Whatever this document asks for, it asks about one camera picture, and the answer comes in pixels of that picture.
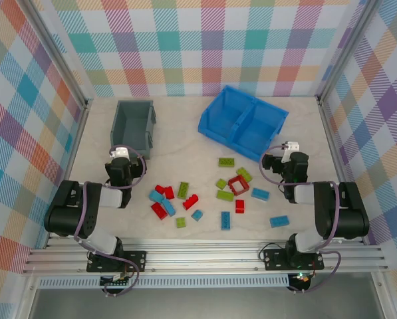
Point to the small red lego brick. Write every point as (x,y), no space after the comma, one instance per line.
(159,189)

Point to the grey plastic bin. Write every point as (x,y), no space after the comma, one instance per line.
(131,126)

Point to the red square frame lego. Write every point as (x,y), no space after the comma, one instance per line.
(243,190)

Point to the blue two-compartment plastic bin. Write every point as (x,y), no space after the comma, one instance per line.
(248,126)

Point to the small green lego brick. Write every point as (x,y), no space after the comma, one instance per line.
(221,183)
(181,222)

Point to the red stepped lego brick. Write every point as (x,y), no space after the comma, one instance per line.
(190,201)

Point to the small blue lego brick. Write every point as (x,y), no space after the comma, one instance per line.
(197,215)

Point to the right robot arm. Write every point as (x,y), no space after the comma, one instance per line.
(347,216)

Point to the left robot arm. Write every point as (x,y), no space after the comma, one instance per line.
(72,212)

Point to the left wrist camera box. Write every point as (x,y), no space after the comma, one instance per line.
(121,152)

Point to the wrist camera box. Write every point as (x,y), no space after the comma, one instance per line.
(291,148)
(121,152)

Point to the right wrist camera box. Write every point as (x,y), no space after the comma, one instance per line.
(291,148)

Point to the right aluminium side rail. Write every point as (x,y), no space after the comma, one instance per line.
(332,143)

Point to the aluminium side rail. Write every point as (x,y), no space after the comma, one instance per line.
(332,143)
(72,156)

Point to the left aluminium side rail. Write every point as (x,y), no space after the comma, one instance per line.
(72,156)

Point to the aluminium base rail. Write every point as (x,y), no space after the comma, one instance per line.
(201,256)

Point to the right aluminium frame post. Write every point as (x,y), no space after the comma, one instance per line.
(346,50)

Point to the aluminium frame post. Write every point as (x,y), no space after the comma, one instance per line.
(62,56)
(346,50)

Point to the left aluminium frame post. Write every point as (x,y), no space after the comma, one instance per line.
(62,56)

